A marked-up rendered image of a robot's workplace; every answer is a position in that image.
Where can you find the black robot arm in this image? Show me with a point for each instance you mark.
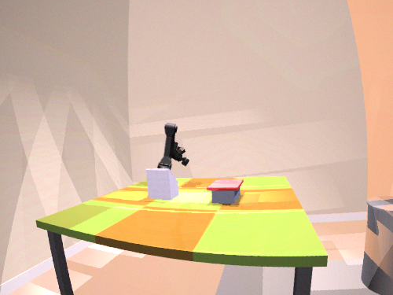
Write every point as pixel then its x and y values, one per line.
pixel 171 147

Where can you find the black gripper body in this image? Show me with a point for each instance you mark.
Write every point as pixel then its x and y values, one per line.
pixel 185 161

